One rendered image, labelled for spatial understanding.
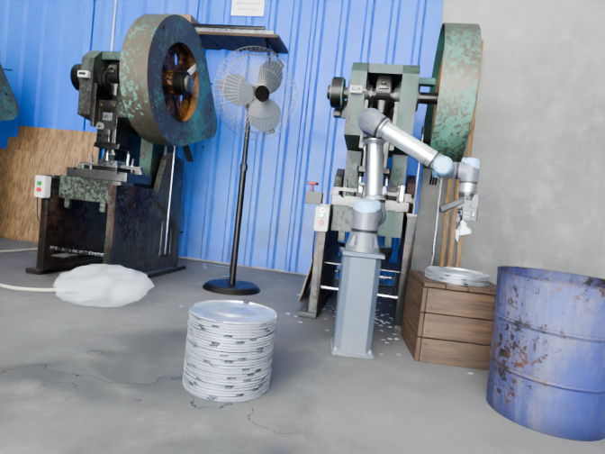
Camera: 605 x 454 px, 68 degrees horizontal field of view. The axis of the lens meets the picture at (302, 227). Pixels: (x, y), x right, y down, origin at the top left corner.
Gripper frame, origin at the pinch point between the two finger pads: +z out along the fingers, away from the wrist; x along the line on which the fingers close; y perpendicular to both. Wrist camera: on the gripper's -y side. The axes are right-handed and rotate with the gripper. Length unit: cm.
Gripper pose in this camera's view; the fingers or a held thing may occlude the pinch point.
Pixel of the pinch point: (456, 238)
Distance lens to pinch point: 210.2
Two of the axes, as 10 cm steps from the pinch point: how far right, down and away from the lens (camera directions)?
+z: -1.0, 9.9, 0.5
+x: 4.3, 0.0, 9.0
